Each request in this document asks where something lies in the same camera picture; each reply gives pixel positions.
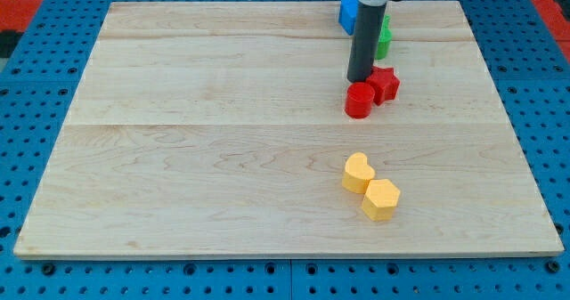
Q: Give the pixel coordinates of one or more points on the green block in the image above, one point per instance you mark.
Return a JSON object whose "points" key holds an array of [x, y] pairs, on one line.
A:
{"points": [[385, 39]]}

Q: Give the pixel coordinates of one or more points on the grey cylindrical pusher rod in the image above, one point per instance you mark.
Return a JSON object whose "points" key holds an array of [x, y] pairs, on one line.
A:
{"points": [[367, 29]]}

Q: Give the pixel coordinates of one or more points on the red cylinder block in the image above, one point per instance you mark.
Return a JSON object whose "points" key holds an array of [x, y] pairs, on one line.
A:
{"points": [[359, 100]]}

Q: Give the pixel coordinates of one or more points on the light wooden board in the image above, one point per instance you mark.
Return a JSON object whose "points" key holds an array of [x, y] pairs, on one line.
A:
{"points": [[218, 131]]}

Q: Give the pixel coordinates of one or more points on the yellow heart block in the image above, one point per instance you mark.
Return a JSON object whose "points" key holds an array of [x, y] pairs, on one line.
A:
{"points": [[357, 173]]}

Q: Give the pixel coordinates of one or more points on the blue cube block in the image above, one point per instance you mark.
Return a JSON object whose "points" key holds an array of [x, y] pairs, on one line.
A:
{"points": [[347, 15]]}

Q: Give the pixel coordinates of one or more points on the yellow hexagon block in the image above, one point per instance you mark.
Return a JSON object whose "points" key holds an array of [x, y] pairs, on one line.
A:
{"points": [[380, 200]]}

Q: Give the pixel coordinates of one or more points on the red star block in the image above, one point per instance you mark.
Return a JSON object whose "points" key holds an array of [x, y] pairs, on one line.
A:
{"points": [[385, 84]]}

